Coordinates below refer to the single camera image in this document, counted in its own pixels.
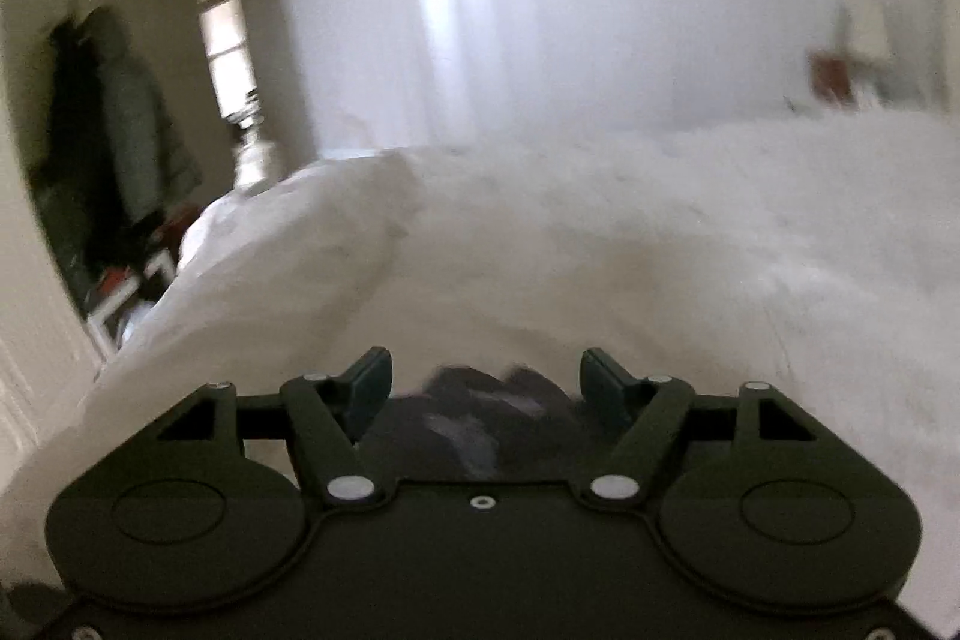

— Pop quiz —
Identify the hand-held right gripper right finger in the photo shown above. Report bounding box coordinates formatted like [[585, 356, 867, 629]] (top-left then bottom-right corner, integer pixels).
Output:
[[580, 347, 818, 507]]

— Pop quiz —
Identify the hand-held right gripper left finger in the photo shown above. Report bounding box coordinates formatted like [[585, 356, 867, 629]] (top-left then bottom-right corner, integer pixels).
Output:
[[154, 346, 393, 507]]

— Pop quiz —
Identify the purple patterned hoodie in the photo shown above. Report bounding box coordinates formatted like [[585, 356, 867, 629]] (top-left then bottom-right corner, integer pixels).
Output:
[[360, 366, 601, 483]]

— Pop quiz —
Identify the white bed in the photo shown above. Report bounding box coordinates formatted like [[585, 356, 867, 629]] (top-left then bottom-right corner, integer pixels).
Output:
[[0, 107, 960, 640]]

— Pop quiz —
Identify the white low shelf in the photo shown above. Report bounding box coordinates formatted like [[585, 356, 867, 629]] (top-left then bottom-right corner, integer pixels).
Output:
[[85, 248, 179, 357]]

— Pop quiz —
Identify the grey green hanging coat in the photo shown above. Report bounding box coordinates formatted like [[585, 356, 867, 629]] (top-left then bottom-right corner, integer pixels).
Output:
[[88, 6, 205, 230]]

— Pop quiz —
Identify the bright window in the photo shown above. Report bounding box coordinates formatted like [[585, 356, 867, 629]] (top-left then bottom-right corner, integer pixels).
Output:
[[196, 0, 260, 121]]

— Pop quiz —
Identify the dark hanging coat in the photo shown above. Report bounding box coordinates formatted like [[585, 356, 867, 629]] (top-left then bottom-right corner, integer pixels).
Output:
[[41, 17, 106, 270]]

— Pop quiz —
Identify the reddish brown box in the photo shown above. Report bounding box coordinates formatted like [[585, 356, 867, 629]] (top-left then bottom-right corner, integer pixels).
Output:
[[806, 47, 857, 103]]

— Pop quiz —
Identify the white table lamp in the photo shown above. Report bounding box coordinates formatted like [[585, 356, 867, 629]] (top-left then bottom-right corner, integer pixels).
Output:
[[832, 0, 905, 82]]

